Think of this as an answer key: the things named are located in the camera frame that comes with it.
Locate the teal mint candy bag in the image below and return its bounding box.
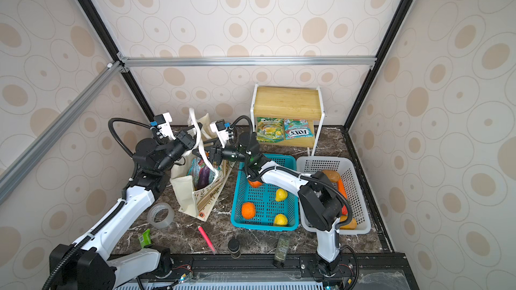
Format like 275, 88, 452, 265
188, 158, 205, 188

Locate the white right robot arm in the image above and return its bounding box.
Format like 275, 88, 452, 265
189, 109, 353, 265

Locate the clear spice jar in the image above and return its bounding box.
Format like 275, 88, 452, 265
273, 234, 290, 269

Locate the orange toy carrot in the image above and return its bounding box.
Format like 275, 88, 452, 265
337, 179, 347, 199

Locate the yellow toy fruit middle right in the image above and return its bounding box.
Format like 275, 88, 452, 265
275, 189, 288, 202

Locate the yellow toy fruit bottom right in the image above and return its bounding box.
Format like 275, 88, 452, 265
273, 213, 288, 226

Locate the orange lower toy orange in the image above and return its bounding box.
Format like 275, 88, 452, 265
241, 202, 256, 220

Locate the pink marker pen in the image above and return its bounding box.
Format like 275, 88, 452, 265
198, 226, 217, 255

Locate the horizontal aluminium frame bar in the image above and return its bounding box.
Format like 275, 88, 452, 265
122, 56, 376, 67

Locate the teal Fox's candy bag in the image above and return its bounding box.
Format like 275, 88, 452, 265
284, 119, 313, 140

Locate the orange upper toy orange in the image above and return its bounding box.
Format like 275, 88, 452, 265
248, 181, 263, 188

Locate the green lemon candy bag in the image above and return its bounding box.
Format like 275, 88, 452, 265
256, 117, 285, 143

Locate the clear tape roll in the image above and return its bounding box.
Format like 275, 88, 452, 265
147, 203, 175, 230

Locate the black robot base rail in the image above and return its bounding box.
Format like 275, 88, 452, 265
140, 253, 419, 289

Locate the black small jar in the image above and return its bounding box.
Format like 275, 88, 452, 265
227, 238, 241, 259

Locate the yellow toy mango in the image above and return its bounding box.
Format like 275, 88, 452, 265
339, 218, 357, 230

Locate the cream canvas grocery bag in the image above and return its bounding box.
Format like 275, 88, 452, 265
170, 107, 235, 222

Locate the yellow toy fruit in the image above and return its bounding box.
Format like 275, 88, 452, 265
273, 213, 288, 226
275, 189, 288, 202

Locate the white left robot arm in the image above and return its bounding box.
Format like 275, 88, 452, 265
42, 110, 202, 289

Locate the orange toy orange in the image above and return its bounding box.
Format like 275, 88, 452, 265
241, 202, 256, 220
248, 181, 263, 188

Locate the brown toy potato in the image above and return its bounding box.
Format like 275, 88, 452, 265
322, 170, 341, 183

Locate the white plastic basket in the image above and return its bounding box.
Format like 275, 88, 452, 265
296, 156, 371, 236

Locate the left aluminium frame bar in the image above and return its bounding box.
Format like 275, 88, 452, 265
1, 61, 122, 203

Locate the teal plastic basket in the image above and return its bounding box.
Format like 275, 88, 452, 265
231, 163, 299, 232

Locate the green small package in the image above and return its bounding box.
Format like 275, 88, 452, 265
138, 229, 152, 249

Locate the white wooden shelf rack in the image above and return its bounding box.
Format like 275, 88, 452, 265
250, 84, 325, 157

